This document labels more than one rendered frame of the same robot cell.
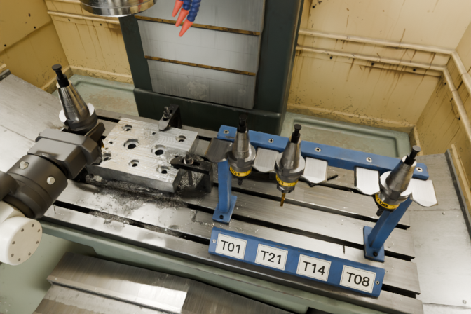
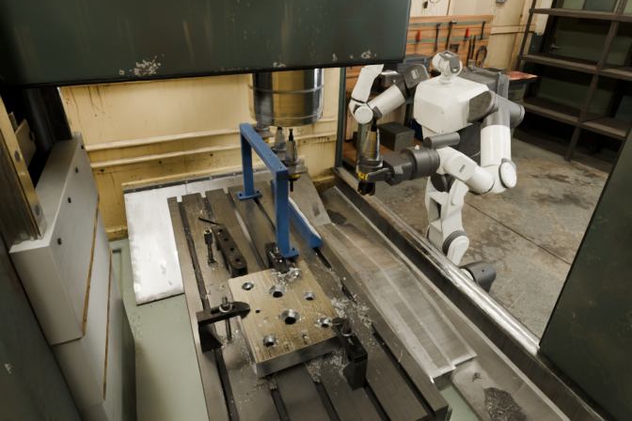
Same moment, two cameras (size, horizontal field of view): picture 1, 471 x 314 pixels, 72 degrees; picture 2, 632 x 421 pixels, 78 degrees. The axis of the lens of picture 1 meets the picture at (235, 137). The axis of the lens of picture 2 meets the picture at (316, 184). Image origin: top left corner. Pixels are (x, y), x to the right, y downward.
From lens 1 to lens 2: 1.47 m
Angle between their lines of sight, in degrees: 94
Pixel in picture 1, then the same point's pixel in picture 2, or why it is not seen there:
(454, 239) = (210, 186)
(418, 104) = not seen: hidden behind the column
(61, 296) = (426, 360)
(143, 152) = (291, 299)
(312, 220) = (253, 217)
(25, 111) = not seen: outside the picture
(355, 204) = (222, 207)
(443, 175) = (150, 194)
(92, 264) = not seen: hidden behind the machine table
